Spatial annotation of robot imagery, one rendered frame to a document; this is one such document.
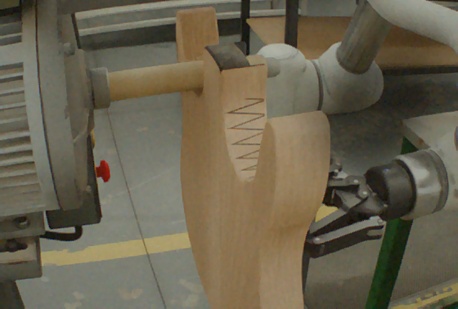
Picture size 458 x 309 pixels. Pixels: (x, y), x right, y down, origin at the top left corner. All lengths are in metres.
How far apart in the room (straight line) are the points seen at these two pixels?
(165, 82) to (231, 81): 0.12
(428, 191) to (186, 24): 0.37
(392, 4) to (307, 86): 0.66
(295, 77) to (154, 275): 1.05
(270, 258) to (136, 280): 1.69
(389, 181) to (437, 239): 1.80
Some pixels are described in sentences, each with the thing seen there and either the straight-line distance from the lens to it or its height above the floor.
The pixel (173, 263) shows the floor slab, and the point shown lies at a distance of 2.26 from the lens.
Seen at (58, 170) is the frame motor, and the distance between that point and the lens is 0.53.
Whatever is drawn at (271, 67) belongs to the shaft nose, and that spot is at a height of 1.25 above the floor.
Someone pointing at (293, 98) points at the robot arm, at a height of 0.86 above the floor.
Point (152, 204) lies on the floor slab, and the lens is 2.58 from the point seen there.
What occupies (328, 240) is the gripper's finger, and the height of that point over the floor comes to 1.10.
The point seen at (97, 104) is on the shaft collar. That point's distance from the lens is 0.62.
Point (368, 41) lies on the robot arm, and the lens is 1.40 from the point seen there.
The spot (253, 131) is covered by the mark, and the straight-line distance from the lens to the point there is 0.55.
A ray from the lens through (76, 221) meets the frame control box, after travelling 0.96.
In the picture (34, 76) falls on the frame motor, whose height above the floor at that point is 1.32.
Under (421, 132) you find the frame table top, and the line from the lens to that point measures 1.28.
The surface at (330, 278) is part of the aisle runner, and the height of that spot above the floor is 0.00.
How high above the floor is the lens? 1.50
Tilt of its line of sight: 29 degrees down
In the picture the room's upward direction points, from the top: 1 degrees clockwise
